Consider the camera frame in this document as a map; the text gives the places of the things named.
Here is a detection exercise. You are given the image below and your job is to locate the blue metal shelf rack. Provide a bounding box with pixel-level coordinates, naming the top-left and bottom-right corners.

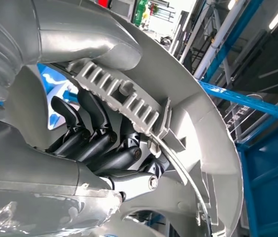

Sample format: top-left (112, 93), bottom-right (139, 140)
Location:
top-left (198, 0), bottom-right (278, 237)

